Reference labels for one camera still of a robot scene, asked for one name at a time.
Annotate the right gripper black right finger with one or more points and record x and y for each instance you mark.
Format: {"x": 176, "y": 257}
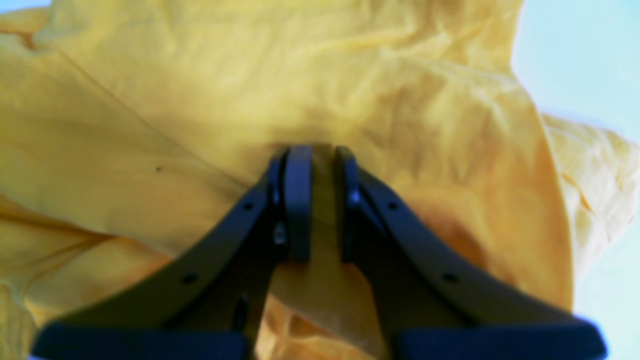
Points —
{"x": 432, "y": 304}

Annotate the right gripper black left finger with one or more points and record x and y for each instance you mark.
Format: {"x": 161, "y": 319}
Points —
{"x": 207, "y": 304}

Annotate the orange t-shirt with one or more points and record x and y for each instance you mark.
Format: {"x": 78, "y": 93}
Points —
{"x": 130, "y": 127}

